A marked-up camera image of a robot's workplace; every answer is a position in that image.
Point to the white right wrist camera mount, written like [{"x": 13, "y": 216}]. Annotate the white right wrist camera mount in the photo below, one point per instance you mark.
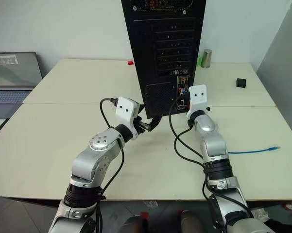
[{"x": 198, "y": 97}]

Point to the small black cube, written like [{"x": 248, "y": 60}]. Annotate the small black cube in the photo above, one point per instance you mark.
[{"x": 240, "y": 83}]

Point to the silver metal cup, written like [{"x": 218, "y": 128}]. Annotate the silver metal cup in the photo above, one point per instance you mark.
[{"x": 206, "y": 58}]

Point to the grey partition panel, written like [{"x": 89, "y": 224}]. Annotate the grey partition panel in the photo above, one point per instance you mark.
[{"x": 281, "y": 60}]

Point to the grey open laptop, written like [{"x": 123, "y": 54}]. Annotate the grey open laptop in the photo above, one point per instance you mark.
[{"x": 13, "y": 72}]

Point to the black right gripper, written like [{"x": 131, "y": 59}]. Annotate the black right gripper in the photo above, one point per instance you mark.
[{"x": 208, "y": 108}]

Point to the red and white floor object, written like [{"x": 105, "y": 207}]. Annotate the red and white floor object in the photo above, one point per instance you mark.
[{"x": 291, "y": 205}]

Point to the black computer tower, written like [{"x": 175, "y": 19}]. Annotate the black computer tower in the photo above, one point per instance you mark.
[{"x": 165, "y": 31}]

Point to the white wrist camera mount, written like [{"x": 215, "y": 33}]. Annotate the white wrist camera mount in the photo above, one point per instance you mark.
[
  {"x": 125, "y": 109},
  {"x": 198, "y": 97}
]

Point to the white crumpled floor object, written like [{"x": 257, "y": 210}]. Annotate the white crumpled floor object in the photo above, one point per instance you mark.
[{"x": 261, "y": 214}]

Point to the green object behind tower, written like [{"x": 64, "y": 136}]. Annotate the green object behind tower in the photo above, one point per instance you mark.
[{"x": 199, "y": 61}]

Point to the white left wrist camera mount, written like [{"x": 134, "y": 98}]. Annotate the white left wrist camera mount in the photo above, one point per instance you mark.
[{"x": 125, "y": 109}]

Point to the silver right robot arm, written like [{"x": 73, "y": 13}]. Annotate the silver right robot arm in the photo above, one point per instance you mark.
[{"x": 213, "y": 148}]

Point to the small red block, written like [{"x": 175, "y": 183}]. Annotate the small red block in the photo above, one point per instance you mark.
[{"x": 130, "y": 63}]

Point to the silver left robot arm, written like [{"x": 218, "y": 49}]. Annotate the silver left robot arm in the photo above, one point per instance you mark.
[{"x": 92, "y": 160}]

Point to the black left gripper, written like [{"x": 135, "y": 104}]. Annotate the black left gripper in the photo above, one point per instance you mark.
[{"x": 137, "y": 125}]

